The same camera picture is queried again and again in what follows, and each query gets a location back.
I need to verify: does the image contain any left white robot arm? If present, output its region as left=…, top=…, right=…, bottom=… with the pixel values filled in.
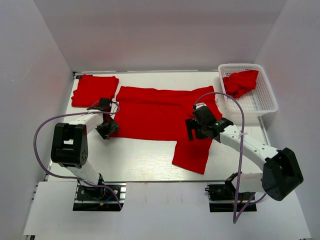
left=50, top=98, right=119, bottom=200

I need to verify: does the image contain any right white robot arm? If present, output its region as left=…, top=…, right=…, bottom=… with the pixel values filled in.
left=185, top=103, right=304, bottom=201

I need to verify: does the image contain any folded red t shirt stack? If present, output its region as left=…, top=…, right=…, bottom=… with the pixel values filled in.
left=71, top=74, right=119, bottom=108

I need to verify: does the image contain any red t shirt in basket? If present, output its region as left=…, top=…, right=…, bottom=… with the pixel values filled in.
left=222, top=70, right=259, bottom=99

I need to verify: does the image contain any white plastic basket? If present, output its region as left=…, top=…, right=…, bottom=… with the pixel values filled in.
left=218, top=63, right=278, bottom=118

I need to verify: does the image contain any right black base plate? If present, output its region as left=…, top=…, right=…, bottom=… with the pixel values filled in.
left=204, top=184, right=257, bottom=213

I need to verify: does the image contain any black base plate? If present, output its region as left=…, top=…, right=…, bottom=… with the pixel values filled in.
left=204, top=184, right=257, bottom=213
left=72, top=183, right=126, bottom=212

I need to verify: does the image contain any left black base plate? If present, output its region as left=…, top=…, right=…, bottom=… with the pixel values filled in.
left=72, top=183, right=126, bottom=212

